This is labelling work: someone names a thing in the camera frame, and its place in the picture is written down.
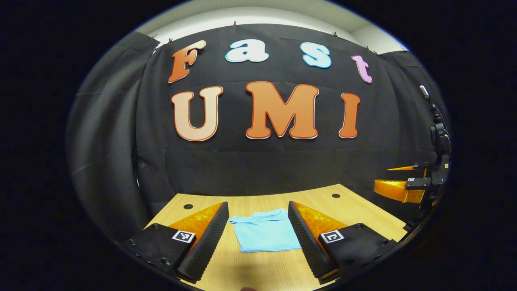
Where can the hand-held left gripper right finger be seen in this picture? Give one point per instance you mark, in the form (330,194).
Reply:
(307,242)

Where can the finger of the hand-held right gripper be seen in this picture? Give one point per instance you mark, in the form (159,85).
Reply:
(420,166)
(418,184)

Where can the light blue T-shirt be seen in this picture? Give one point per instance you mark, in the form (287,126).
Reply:
(262,234)

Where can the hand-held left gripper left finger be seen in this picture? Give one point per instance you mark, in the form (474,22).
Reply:
(210,242)

